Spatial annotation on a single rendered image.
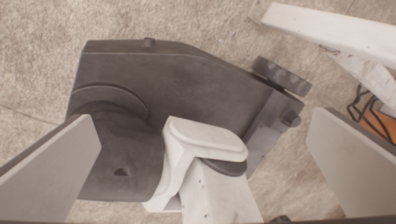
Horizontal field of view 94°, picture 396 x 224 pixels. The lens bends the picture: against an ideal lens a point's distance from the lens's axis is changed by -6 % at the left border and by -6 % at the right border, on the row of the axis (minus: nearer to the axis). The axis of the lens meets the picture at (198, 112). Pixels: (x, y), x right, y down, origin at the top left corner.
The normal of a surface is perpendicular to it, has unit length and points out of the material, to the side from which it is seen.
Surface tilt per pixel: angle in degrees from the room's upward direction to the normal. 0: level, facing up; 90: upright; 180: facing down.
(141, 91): 0
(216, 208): 90
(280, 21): 81
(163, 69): 0
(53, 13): 0
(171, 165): 55
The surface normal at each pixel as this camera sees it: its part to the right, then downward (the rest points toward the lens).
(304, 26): -0.75, -0.18
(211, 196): 0.43, -0.83
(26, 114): 0.33, 0.52
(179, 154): -0.48, 0.12
